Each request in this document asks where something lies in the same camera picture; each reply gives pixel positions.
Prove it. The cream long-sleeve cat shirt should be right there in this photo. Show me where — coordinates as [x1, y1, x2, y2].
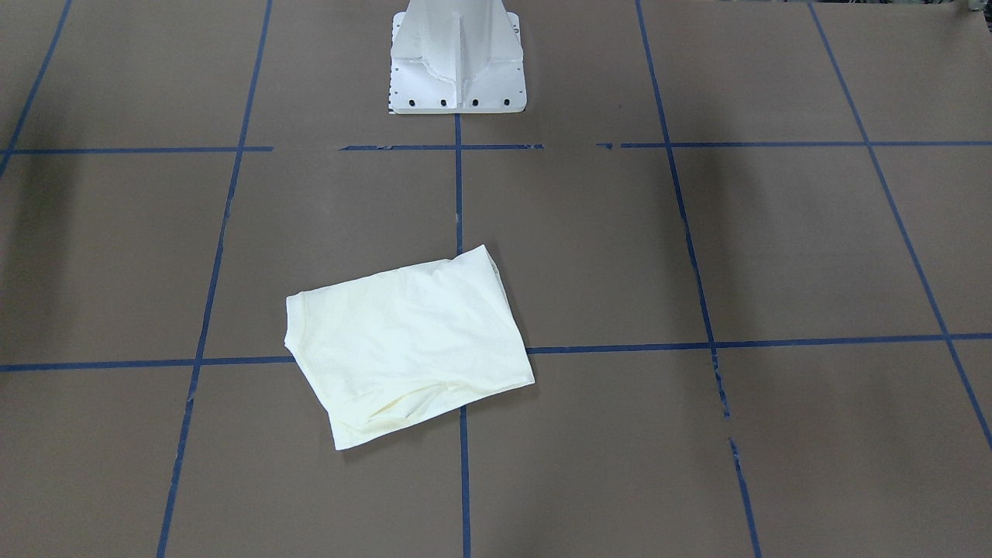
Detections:
[284, 245, 536, 451]

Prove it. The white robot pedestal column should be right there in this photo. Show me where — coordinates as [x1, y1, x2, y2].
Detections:
[387, 1, 528, 115]

